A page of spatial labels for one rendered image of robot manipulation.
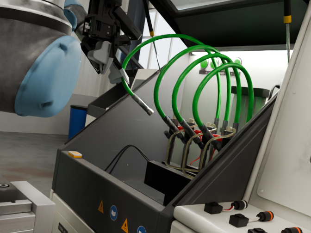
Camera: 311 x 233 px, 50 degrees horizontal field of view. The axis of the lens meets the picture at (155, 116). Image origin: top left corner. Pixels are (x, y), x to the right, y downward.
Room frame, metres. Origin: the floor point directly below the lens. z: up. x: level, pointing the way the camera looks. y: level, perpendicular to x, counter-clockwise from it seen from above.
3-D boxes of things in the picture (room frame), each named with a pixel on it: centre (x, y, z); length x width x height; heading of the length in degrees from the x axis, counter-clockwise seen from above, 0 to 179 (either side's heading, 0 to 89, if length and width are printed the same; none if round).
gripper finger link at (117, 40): (0.95, 0.15, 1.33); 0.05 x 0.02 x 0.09; 36
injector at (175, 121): (1.13, -0.06, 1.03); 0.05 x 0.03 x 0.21; 126
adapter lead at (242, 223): (0.66, -0.23, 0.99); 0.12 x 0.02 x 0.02; 128
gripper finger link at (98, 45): (0.96, 0.19, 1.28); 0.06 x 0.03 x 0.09; 126
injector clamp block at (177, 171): (1.03, -0.14, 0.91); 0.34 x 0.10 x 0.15; 36
